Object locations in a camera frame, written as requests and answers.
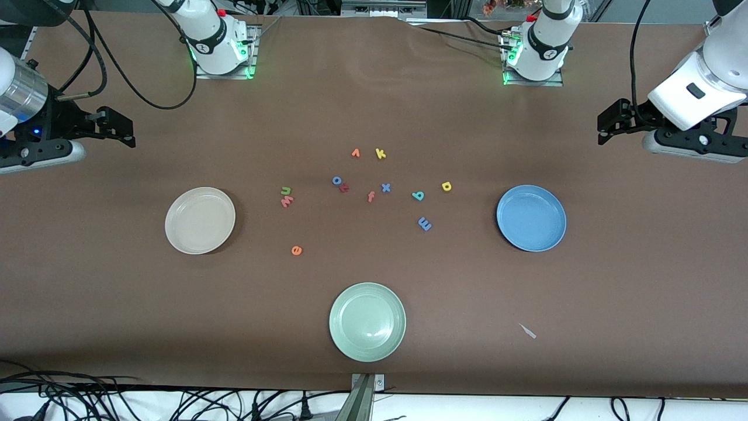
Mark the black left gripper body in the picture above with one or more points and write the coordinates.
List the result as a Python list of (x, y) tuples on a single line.
[(641, 113)]

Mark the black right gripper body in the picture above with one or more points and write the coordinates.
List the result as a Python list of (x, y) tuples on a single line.
[(62, 120)]

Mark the red foam letter w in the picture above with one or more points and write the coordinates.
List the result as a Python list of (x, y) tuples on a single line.
[(287, 202)]

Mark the blue foam letter m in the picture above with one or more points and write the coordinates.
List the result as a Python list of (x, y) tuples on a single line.
[(425, 224)]

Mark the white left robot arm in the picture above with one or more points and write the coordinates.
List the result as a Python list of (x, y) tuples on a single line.
[(543, 52)]

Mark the beige brown plate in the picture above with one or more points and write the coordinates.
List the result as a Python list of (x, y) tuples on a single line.
[(200, 221)]

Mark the blue plate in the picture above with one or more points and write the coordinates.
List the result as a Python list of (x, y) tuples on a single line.
[(532, 218)]

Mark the orange decoration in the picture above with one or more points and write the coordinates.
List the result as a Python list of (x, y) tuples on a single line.
[(488, 7)]

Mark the small grey tape scrap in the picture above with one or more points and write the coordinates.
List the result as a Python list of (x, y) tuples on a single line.
[(527, 331)]

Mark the brown table cover sheet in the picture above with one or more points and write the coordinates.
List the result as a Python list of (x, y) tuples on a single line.
[(374, 88)]

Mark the pale green plate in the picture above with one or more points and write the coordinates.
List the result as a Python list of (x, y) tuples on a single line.
[(367, 322)]

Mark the aluminium table frame rail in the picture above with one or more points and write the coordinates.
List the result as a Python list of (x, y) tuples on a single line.
[(29, 44), (712, 27)]

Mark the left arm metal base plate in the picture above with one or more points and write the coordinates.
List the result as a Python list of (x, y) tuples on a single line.
[(526, 83)]

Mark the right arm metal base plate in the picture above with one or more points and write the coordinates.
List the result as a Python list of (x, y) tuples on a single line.
[(253, 35)]

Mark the silver metal frame piece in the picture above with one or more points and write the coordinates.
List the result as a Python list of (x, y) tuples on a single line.
[(383, 8)]

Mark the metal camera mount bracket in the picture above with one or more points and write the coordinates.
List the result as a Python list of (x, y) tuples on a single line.
[(362, 400)]

